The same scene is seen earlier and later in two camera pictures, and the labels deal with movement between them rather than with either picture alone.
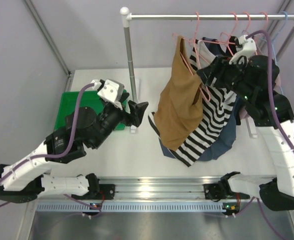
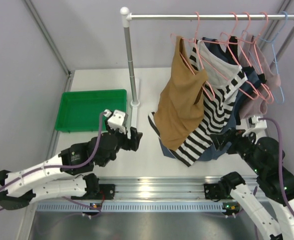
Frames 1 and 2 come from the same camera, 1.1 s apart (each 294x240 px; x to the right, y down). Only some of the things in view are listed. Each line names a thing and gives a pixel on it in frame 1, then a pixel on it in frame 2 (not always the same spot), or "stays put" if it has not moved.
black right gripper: (218, 70) to (234, 135)
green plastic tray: (89, 99) stays put
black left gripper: (127, 113) to (130, 140)
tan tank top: (179, 110) stays put
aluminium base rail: (156, 194) stays put
